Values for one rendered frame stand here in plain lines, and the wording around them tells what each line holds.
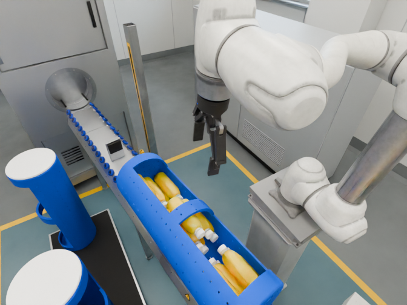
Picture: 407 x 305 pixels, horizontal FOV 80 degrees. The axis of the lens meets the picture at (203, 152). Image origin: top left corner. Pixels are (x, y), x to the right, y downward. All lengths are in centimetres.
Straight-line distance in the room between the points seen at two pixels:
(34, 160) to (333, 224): 168
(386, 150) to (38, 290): 135
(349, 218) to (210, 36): 86
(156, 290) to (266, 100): 203
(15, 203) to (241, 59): 306
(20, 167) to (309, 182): 163
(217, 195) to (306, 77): 239
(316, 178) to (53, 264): 119
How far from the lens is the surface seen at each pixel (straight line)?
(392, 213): 317
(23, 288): 133
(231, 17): 45
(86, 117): 234
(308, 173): 114
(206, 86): 51
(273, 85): 33
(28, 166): 184
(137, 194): 120
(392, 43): 85
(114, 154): 177
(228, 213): 254
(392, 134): 89
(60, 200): 193
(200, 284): 98
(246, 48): 38
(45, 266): 134
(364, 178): 98
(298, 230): 128
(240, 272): 104
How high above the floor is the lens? 210
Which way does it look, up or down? 42 degrees down
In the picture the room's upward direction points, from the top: straight up
